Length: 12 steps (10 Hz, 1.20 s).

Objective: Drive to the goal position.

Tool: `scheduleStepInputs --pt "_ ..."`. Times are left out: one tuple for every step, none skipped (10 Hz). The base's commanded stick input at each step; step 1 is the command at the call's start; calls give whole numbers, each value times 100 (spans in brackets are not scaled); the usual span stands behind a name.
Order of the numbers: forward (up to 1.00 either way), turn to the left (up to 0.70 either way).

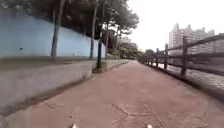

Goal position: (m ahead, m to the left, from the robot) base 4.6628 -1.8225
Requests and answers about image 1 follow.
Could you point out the dark concrete kerb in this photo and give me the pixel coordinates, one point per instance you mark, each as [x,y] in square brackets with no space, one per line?
[200,87]

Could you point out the dark wooden rail fence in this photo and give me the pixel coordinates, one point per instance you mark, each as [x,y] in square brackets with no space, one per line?
[184,56]

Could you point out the robot's own part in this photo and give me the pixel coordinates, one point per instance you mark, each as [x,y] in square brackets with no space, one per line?
[72,126]
[149,126]

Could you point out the dark pole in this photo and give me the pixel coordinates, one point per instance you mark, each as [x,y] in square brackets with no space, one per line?
[99,53]

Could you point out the river water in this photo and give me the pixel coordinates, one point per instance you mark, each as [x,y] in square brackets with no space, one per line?
[206,78]

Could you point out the red paved path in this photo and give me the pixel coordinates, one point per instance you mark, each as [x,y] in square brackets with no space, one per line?
[133,90]

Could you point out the row of trees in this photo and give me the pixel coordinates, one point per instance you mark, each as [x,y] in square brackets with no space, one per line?
[55,36]

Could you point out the tall pale apartment buildings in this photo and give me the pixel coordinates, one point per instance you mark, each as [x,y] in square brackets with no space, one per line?
[186,36]

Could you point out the pale blue wall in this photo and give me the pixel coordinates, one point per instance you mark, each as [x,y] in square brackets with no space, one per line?
[30,36]

